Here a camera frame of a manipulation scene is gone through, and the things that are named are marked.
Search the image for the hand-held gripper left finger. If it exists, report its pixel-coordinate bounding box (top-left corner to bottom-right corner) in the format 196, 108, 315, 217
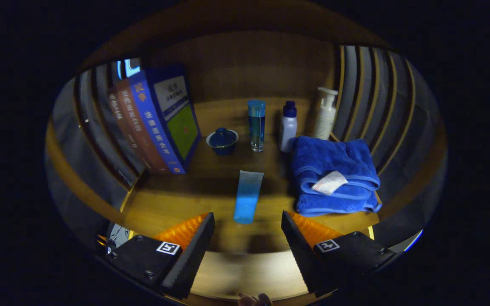
105, 212, 216, 300

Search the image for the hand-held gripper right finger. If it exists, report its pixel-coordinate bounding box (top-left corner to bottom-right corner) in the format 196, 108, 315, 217
281, 210, 396, 298

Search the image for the blue squeeze tube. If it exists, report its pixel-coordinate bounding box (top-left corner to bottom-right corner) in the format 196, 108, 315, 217
233, 170, 265, 224

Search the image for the wooden countertop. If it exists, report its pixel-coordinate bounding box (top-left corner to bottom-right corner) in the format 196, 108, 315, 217
121, 98, 382, 256

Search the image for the wooden cabinet with slatted sides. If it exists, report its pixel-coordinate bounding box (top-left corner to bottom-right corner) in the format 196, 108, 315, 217
45, 0, 447, 304

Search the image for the folded blue towel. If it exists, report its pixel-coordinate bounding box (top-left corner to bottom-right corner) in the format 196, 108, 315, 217
290, 136, 382, 217

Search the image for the small blue lidded bowl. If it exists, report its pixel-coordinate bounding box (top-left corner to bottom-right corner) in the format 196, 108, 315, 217
206, 127, 239, 156

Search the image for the white bottle with blue cap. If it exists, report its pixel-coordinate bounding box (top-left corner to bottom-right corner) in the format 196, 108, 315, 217
280, 101, 298, 153

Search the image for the clear blue glass bottle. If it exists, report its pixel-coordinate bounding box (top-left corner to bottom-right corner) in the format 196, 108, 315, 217
247, 100, 266, 153

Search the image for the reddish brown book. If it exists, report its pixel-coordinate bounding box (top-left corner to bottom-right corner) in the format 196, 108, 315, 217
115, 79, 170, 173

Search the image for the white pump bottle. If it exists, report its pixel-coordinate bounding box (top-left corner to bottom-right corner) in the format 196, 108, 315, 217
313, 87, 339, 141

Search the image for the blue book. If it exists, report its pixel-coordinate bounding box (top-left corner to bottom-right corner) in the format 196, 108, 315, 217
128, 64, 202, 175

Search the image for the dark brown book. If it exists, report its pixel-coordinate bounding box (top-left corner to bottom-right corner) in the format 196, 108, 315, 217
108, 87, 144, 171

